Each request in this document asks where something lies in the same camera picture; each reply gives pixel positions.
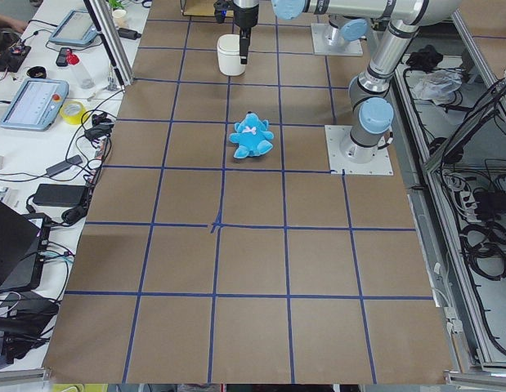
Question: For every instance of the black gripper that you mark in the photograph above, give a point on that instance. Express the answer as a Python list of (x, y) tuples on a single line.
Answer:
[(244, 17)]

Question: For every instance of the white trash can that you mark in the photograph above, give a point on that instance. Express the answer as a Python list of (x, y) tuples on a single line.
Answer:
[(228, 55)]

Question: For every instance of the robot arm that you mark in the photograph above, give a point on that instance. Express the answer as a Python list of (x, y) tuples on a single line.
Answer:
[(373, 115), (246, 4)]

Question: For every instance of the blue teddy bear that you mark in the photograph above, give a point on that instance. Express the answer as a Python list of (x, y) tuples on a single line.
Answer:
[(252, 137)]

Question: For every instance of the white paper cup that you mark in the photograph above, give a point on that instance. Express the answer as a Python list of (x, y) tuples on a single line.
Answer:
[(120, 18)]

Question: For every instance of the clear bottle red cap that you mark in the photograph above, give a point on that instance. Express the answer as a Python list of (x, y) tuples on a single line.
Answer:
[(83, 77)]

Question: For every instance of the blue teach pendant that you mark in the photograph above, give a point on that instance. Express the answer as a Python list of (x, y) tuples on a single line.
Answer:
[(76, 30), (35, 105)]

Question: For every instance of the yellow tape roll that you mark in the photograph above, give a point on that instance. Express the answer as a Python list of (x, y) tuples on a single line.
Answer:
[(72, 112)]

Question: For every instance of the black power adapter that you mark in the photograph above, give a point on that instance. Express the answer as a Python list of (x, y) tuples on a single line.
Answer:
[(59, 195)]

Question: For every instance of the black laptop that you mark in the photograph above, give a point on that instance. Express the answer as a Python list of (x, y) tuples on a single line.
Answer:
[(23, 239)]

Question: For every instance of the aluminium frame post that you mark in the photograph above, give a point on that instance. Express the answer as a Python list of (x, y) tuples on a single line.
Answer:
[(101, 16)]

